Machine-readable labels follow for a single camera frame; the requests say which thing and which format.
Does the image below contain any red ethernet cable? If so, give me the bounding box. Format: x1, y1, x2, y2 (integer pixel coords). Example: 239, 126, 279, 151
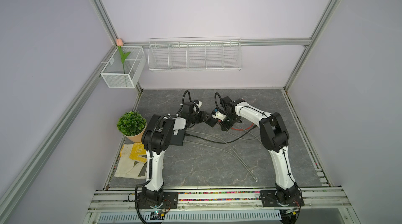
219, 120, 255, 132

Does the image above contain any small ribbed black switch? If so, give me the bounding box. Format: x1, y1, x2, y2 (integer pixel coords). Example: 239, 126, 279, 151
205, 115, 219, 127

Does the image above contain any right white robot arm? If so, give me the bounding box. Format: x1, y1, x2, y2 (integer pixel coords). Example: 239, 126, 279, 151
214, 96, 300, 200

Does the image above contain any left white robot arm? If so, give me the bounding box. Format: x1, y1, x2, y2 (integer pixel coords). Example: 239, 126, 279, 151
141, 100, 206, 193

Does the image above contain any beige plant pot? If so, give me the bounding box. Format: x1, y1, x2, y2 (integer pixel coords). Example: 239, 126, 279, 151
125, 128, 146, 143

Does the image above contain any green artificial plant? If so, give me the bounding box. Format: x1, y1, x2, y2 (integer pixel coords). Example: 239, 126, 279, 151
117, 111, 147, 137

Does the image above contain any yellow white work glove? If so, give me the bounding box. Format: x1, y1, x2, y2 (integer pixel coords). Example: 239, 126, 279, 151
114, 142, 148, 179

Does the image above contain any white mesh square basket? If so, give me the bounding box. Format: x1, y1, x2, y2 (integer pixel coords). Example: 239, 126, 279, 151
100, 46, 146, 89

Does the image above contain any pink artificial tulip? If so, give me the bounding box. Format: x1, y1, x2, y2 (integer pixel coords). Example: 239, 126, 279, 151
116, 38, 131, 74

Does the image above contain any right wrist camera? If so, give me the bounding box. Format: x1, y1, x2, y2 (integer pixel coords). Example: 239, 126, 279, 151
211, 109, 227, 121

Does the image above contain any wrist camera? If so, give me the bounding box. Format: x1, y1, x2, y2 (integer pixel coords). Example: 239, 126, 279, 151
211, 109, 227, 121
193, 100, 202, 109

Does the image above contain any black cable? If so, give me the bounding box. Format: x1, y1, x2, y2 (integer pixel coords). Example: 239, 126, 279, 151
185, 126, 256, 145

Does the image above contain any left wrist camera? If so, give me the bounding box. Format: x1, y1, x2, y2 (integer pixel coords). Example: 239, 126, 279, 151
193, 100, 202, 109

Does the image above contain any white wire long basket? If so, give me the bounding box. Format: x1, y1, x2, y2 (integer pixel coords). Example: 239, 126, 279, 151
148, 37, 243, 71

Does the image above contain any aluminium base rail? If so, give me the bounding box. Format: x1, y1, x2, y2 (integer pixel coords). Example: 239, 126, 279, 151
84, 187, 360, 224

